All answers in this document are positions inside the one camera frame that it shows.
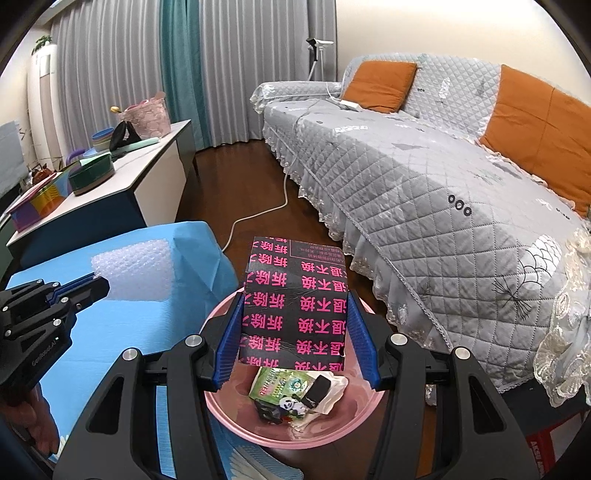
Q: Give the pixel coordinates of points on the grey curtain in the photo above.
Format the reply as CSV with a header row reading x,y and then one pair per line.
x,y
268,64
106,69

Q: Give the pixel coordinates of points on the light green rolled mat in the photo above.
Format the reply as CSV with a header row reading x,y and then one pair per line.
x,y
136,146

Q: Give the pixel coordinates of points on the white power strip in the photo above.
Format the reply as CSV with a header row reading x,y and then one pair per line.
x,y
349,105

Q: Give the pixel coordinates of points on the brown teapot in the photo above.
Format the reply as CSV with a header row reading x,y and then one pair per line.
x,y
41,173

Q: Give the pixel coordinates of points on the small orange cushion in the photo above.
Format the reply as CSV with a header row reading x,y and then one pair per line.
x,y
378,85

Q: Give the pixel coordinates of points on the teal curtain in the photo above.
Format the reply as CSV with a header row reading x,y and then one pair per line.
x,y
182,69

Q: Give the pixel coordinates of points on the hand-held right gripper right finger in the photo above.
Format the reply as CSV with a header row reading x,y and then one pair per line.
x,y
367,346

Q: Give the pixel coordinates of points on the panda print packet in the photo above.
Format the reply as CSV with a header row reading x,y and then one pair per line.
x,y
293,406

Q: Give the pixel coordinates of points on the clear bubble wrap sheet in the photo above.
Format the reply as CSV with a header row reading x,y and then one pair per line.
x,y
138,272

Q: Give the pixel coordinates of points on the black bag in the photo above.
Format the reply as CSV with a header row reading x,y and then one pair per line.
x,y
124,136

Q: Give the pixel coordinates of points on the grey quilted sofa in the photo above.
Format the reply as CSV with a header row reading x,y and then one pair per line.
x,y
415,194

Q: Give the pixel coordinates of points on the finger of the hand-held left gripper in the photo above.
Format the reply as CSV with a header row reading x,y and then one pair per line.
x,y
92,295
74,285

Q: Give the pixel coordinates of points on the grey television dust cover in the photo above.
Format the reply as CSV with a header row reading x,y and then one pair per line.
x,y
10,157

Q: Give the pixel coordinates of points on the person's left hand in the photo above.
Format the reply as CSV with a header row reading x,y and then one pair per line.
x,y
37,424

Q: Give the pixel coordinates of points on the pink basket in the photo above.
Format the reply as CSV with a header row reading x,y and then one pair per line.
x,y
147,117

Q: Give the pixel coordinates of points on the white coffee table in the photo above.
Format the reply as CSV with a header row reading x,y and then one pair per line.
x,y
138,180

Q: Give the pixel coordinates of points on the white standing air conditioner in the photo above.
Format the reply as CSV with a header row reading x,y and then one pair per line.
x,y
41,101

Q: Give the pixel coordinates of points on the dark green round bowl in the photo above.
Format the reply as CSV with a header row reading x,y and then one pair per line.
x,y
92,177

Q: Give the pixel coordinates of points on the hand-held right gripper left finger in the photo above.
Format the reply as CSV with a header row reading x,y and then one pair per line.
x,y
228,341

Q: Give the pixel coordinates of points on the white floor lamp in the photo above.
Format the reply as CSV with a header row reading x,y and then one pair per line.
x,y
316,60

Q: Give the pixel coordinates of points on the green potted plant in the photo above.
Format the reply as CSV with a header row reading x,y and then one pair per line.
x,y
42,45

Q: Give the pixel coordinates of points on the large orange cushion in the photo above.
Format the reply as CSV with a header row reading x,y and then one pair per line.
x,y
535,134

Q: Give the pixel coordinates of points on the torn white carton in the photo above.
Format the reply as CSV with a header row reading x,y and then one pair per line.
x,y
337,390

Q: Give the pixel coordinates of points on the black box with pink print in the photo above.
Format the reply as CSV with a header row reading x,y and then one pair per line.
x,y
295,314

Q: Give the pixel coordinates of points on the green snack packet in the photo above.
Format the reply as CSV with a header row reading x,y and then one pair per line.
x,y
268,385

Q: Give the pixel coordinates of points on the stack of coloured bowls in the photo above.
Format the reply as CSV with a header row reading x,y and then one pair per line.
x,y
101,141

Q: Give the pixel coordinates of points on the pink plastic bin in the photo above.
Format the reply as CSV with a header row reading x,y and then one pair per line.
x,y
332,429

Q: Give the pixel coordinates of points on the colourful striped box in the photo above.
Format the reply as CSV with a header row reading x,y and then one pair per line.
x,y
39,203

